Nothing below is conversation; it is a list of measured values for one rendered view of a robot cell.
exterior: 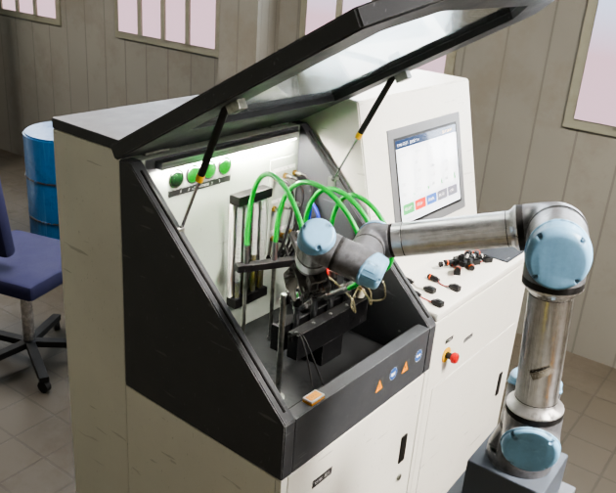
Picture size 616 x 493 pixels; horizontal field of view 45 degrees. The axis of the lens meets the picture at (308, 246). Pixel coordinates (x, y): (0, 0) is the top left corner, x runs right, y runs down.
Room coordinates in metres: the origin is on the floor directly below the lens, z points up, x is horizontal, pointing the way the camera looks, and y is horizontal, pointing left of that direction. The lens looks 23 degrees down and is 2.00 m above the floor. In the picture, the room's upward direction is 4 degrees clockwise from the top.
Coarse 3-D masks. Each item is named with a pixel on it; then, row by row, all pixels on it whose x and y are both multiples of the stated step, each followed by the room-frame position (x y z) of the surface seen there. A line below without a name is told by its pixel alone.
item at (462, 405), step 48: (432, 96) 2.53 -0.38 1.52; (336, 144) 2.22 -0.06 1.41; (384, 144) 2.26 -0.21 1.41; (384, 192) 2.22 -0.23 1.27; (480, 336) 2.25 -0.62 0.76; (432, 384) 2.00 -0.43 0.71; (480, 384) 2.31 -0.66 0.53; (432, 432) 2.04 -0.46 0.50; (480, 432) 2.39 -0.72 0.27; (432, 480) 2.09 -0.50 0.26
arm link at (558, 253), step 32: (544, 224) 1.29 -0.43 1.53; (576, 224) 1.28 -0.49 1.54; (544, 256) 1.25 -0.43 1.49; (576, 256) 1.23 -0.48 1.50; (544, 288) 1.25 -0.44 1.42; (576, 288) 1.25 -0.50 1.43; (544, 320) 1.26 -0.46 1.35; (544, 352) 1.26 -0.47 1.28; (544, 384) 1.26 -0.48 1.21; (512, 416) 1.27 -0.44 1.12; (544, 416) 1.25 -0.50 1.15; (512, 448) 1.24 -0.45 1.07; (544, 448) 1.23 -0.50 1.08
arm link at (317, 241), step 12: (312, 228) 1.39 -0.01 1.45; (324, 228) 1.40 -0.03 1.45; (300, 240) 1.38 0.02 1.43; (312, 240) 1.38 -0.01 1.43; (324, 240) 1.38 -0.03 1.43; (336, 240) 1.40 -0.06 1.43; (300, 252) 1.41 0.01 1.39; (312, 252) 1.38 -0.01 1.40; (324, 252) 1.38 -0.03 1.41; (312, 264) 1.42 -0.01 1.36; (324, 264) 1.39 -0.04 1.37
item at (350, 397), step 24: (408, 336) 1.87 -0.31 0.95; (384, 360) 1.74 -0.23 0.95; (336, 384) 1.60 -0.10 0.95; (360, 384) 1.66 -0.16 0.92; (384, 384) 1.76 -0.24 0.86; (288, 408) 1.49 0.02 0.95; (312, 408) 1.49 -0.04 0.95; (336, 408) 1.58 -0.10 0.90; (360, 408) 1.67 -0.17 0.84; (312, 432) 1.50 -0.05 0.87; (336, 432) 1.59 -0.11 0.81; (312, 456) 1.51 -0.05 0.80
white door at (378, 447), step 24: (408, 384) 1.88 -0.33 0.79; (384, 408) 1.77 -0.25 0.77; (408, 408) 1.89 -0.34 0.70; (360, 432) 1.68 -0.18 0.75; (384, 432) 1.79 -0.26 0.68; (408, 432) 1.91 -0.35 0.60; (336, 456) 1.59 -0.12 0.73; (360, 456) 1.69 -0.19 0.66; (384, 456) 1.80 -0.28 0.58; (408, 456) 1.92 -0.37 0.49; (288, 480) 1.44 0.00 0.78; (312, 480) 1.51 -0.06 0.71; (336, 480) 1.60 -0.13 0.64; (360, 480) 1.70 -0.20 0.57; (384, 480) 1.82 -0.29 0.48
